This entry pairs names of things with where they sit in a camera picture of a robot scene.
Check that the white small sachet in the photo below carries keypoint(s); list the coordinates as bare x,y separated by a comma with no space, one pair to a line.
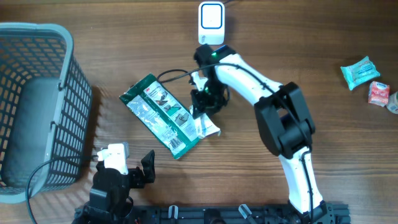
203,127

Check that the grey plastic basket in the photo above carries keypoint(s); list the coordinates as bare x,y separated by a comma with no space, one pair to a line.
45,108

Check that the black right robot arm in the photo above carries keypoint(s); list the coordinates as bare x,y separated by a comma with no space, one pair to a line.
283,119

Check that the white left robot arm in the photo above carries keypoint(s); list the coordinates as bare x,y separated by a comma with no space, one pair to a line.
109,200

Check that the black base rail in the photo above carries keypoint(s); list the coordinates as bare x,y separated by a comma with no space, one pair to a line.
278,213

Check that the red small packet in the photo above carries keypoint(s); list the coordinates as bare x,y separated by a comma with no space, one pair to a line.
378,94

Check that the green 3M package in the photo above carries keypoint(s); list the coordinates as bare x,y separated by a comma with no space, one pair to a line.
163,115

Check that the white barcode scanner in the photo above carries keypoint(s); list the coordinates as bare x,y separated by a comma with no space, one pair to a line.
211,23

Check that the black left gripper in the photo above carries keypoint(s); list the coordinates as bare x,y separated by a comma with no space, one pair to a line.
138,181

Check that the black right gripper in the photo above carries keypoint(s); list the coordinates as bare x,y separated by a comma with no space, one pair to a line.
201,104

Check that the teal tissue pack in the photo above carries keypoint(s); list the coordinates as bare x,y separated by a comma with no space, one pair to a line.
359,73

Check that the green lid jar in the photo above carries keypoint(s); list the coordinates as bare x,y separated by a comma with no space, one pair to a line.
392,105

